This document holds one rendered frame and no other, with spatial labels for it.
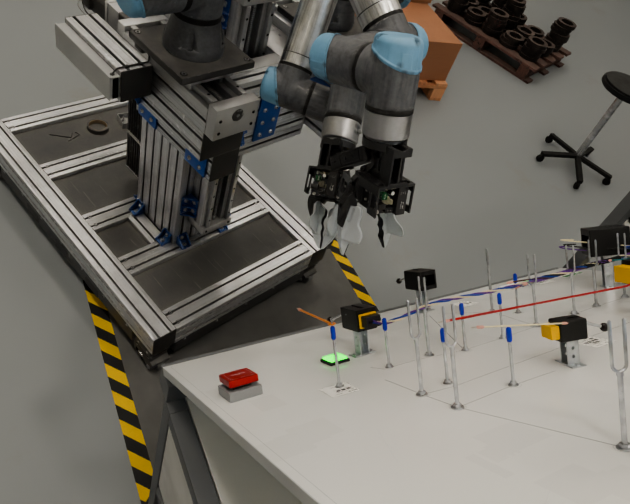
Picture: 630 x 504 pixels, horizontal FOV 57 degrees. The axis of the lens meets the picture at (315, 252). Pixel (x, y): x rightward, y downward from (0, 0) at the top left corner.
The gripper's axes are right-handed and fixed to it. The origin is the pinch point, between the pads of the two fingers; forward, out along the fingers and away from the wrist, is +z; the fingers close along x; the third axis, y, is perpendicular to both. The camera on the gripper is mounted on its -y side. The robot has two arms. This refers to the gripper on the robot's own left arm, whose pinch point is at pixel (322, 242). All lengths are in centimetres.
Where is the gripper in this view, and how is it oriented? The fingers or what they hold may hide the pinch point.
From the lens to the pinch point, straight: 116.5
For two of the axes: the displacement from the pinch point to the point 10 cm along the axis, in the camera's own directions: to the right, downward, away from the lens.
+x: 9.4, 1.6, -3.0
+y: -2.8, -1.1, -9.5
